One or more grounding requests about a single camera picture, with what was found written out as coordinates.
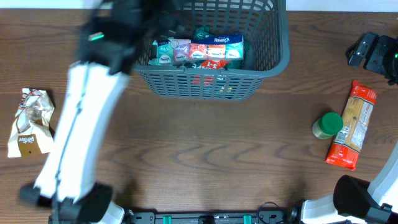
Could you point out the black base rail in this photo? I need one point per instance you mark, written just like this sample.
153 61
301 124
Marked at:
262 215

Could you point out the grey plastic basket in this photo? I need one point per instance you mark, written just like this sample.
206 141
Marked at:
264 26

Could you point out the beige brown snack bag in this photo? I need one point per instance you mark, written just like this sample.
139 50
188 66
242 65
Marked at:
30 134

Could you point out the green coffee mix bag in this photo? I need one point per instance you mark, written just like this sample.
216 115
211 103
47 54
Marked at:
214 63

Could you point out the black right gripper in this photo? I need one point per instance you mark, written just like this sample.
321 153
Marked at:
362 50

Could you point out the green lid jar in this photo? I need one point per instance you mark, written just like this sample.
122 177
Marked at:
327 126

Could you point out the orange pasta packet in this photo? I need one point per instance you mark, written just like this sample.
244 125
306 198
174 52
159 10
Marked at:
347 144

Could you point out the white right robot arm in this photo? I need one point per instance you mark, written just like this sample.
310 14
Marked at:
355 200

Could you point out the mint green wipes packet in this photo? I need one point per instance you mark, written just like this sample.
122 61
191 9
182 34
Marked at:
154 54

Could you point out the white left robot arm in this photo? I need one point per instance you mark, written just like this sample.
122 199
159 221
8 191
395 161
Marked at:
108 49

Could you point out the Kleenex tissue multipack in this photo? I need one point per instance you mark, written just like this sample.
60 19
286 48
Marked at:
173 51

